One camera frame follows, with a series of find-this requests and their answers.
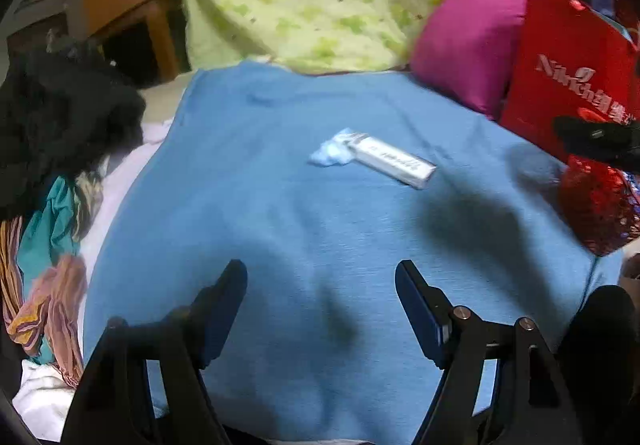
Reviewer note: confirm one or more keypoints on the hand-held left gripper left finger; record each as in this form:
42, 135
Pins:
227, 305

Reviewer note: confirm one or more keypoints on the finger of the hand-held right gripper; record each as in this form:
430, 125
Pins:
595, 137

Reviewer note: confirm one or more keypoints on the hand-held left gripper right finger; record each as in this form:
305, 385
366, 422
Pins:
417, 310

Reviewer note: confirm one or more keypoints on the red mesh plastic basket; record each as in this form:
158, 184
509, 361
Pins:
595, 210

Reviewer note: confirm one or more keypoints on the white cigarette box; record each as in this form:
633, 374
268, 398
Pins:
395, 160

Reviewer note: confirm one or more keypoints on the light blue tissue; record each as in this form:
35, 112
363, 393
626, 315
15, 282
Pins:
330, 156

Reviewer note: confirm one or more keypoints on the red paper bag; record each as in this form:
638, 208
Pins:
555, 75

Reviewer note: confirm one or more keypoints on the blue blanket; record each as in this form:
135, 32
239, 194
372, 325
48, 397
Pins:
280, 225

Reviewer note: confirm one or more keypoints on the pink pillow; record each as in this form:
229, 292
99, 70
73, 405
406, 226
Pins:
465, 45

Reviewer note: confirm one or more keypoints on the white bed sheet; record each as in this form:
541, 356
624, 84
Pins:
115, 190

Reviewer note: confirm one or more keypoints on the pile of colourful clothes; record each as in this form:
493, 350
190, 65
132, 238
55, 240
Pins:
45, 310

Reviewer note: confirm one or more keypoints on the teal garment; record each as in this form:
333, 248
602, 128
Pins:
50, 220

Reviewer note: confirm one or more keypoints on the black fuzzy cloth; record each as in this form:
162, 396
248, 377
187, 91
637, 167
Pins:
55, 125

